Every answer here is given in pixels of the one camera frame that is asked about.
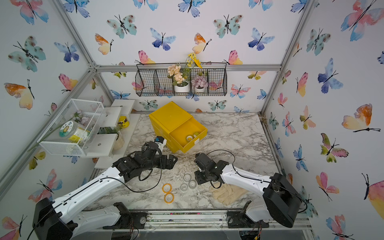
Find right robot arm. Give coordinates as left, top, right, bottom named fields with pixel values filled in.
left=195, top=153, right=304, bottom=228

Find clear mesh box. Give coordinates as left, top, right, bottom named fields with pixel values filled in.
left=38, top=99, right=105, bottom=157

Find round jar colourful lid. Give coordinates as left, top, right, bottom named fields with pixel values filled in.
left=59, top=121, right=90, bottom=143

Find clear tape roll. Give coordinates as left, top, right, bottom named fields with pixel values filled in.
left=180, top=183, right=189, bottom=193
left=183, top=174, right=192, bottom=183
left=189, top=180, right=197, bottom=190

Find clear tape roll left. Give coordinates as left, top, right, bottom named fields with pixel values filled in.
left=180, top=183, right=189, bottom=193

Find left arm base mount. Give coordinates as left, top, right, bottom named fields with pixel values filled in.
left=103, top=202, right=148, bottom=230

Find orange tape roll upper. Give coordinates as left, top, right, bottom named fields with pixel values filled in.
left=162, top=183, right=173, bottom=194

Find yellow drawer cabinet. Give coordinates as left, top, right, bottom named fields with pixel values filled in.
left=149, top=101, right=193, bottom=153

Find yellow top drawer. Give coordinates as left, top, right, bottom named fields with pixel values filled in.
left=170, top=118, right=208, bottom=153

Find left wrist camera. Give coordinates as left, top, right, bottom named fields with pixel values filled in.
left=155, top=136, right=167, bottom=152

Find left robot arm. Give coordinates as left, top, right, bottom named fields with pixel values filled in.
left=32, top=137, right=178, bottom=240

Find white pot purple flowers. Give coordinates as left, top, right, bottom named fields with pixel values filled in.
left=192, top=75, right=209, bottom=93

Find orange tape roll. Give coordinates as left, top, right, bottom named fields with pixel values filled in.
left=162, top=183, right=173, bottom=194
left=164, top=193, right=175, bottom=204

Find yellow toy figure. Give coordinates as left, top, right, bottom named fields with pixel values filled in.
left=118, top=116, right=130, bottom=129

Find clear tape roll right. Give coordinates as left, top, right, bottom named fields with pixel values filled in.
left=189, top=180, right=197, bottom=190

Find orange tape roll lower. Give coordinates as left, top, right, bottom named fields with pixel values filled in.
left=164, top=193, right=175, bottom=204

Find clear tape roll top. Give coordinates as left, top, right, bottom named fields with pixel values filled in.
left=183, top=174, right=192, bottom=183

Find white stepped shelf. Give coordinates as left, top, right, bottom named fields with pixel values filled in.
left=86, top=100, right=140, bottom=169

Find aluminium front rail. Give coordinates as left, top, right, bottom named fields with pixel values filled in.
left=74, top=209, right=313, bottom=232

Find white pot peach flowers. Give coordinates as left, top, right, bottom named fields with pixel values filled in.
left=167, top=64, right=191, bottom=94

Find black wire wall basket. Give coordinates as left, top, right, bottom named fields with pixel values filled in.
left=133, top=62, right=228, bottom=98

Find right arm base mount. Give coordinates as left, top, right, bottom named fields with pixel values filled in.
left=226, top=201, right=270, bottom=229

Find cream work glove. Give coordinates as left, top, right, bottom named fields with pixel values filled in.
left=210, top=183, right=248, bottom=206

